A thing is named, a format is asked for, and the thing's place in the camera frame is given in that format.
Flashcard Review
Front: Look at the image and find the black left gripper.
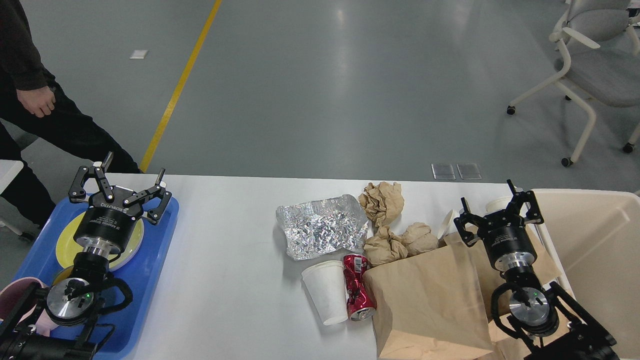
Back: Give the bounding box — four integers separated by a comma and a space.
68, 152, 173, 255

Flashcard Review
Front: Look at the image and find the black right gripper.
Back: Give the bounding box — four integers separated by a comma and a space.
454, 178, 544, 272

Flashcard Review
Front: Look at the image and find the yellow plastic plate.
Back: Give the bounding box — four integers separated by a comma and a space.
55, 212, 143, 269

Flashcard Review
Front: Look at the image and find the large brown paper bag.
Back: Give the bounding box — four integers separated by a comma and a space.
364, 243, 494, 360

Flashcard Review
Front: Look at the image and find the pink ribbed mug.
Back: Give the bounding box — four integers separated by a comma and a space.
0, 276, 59, 337

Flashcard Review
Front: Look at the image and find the dark green mug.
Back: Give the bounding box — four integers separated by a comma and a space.
51, 265, 74, 287

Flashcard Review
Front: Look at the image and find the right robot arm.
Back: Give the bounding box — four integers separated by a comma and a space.
453, 180, 618, 360

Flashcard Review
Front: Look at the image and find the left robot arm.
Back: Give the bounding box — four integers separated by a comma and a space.
1, 152, 172, 360

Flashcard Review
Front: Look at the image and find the white cup behind gripper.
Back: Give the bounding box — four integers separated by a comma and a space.
485, 196, 512, 215

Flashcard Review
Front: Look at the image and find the pale green plate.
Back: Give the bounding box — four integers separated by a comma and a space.
109, 219, 144, 272

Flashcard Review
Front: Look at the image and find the white paper cup lying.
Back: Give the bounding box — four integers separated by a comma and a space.
436, 209, 459, 240

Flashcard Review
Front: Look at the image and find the right floor socket plate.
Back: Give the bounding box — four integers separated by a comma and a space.
456, 162, 483, 180

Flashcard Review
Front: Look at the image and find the floor socket plate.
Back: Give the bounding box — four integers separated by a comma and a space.
456, 162, 483, 180
430, 162, 457, 182

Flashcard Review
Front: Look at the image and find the left floor socket plate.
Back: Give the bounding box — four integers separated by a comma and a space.
430, 162, 457, 182

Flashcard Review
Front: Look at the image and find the crumpled brown paper right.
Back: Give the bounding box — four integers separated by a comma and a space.
400, 222, 439, 257

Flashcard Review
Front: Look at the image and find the crumpled brown paper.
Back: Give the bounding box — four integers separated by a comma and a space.
358, 181, 405, 228
400, 222, 439, 257
363, 225, 409, 267

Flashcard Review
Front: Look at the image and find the beige plastic bin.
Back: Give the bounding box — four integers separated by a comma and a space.
534, 188, 640, 359

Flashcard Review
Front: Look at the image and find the white side table corner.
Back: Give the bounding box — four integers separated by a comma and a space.
0, 159, 24, 194

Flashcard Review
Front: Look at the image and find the crumpled brown paper top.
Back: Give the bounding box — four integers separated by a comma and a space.
358, 181, 405, 228

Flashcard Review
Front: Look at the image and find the crumpled brown paper left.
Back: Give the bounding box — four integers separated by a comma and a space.
363, 225, 409, 267

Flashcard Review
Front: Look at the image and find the person in dark clothes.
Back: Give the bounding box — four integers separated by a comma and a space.
0, 0, 142, 229

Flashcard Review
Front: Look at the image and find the blue plastic tray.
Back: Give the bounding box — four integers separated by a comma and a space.
14, 198, 179, 360

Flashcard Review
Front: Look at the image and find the crushed red soda can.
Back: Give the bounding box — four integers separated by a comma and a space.
343, 253, 377, 321

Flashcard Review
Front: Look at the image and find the crumpled aluminium foil sheet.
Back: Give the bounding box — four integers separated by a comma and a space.
275, 194, 370, 261

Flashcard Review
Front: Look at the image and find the grey office chair right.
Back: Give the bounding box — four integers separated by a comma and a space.
506, 0, 640, 167

